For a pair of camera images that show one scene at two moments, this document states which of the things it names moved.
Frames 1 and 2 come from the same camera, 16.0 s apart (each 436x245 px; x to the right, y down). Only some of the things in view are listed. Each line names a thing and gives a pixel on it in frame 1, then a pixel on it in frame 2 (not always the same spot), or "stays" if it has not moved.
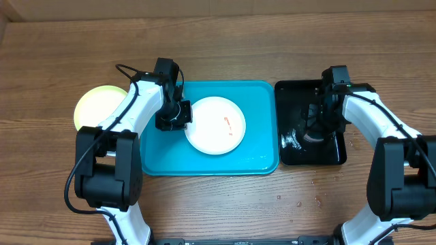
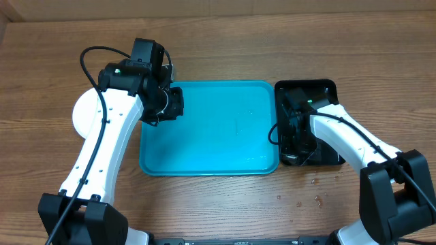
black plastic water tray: [304, 139] stays
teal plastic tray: [170, 153] stays
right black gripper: [314, 125] to [289, 152]
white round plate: [218, 126] to [84, 111]
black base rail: [319, 240] stays
